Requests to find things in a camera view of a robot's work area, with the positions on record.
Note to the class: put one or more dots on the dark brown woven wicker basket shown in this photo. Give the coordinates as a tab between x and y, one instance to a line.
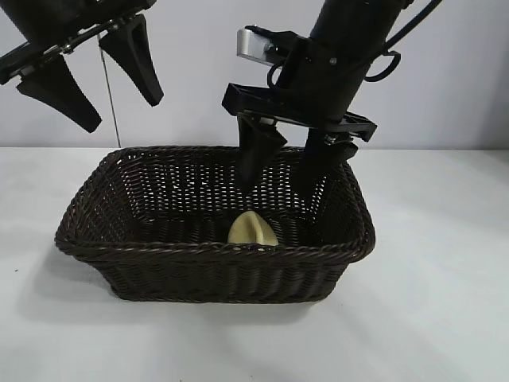
199	270

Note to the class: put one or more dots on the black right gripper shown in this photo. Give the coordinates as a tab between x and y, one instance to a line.
338	79

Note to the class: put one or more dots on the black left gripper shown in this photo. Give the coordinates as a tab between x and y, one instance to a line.
79	12

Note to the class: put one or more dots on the pale yellow egg yolk pastry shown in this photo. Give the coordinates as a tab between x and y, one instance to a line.
248	231

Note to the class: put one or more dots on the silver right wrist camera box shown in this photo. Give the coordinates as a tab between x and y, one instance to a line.
250	45

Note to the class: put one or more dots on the thin grey partition joint strip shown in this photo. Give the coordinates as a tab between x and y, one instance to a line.
113	115

